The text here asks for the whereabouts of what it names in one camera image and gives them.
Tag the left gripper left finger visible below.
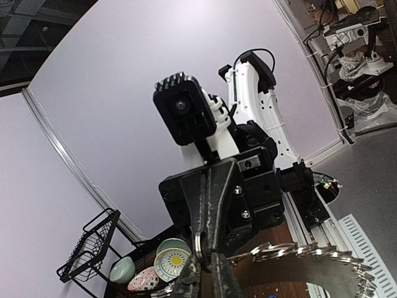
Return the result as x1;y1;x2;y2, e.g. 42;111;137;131
172;255;200;298

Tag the pink patterned bowl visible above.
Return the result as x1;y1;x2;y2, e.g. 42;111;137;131
127;266;159;292

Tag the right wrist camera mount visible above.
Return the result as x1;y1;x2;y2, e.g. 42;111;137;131
152;71;241;165

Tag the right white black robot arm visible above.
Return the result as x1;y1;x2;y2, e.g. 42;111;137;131
153;51;316;261

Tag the right aluminium frame post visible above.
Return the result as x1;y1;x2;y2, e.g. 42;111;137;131
20;87;146;246

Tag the light green bowl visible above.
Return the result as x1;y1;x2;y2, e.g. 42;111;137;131
109;256;136;284

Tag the silver chain of keyrings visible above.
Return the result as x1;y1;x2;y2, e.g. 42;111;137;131
154;231;378;298

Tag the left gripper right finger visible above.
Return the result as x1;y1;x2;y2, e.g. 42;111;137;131
211;253;241;297

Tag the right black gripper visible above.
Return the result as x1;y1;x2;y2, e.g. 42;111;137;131
158;147;283;257

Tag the black wire dish rack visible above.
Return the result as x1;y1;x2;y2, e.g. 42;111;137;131
56;208;146;298

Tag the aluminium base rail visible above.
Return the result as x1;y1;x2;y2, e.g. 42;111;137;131
285;192;397;298

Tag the yellow patterned bowl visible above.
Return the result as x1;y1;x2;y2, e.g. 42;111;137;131
154;248;190;282

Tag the right black cable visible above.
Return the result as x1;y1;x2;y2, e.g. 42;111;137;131
244;48;277;74

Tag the right green led board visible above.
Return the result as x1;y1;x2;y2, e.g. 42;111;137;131
313;172;343;204

